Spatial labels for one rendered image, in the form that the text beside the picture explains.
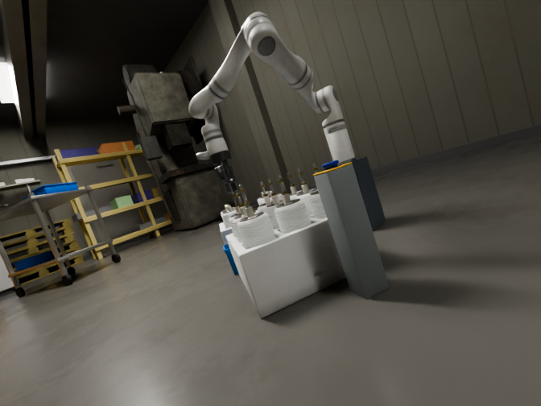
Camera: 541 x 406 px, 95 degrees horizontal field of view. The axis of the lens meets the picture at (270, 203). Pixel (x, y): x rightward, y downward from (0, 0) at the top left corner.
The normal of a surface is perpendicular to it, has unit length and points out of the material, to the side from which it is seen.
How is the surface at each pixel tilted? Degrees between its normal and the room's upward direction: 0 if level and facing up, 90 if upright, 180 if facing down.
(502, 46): 90
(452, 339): 0
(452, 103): 90
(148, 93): 92
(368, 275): 90
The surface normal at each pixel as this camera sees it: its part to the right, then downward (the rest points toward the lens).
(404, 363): -0.32, -0.94
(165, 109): 0.59, -0.10
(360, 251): 0.26, 0.00
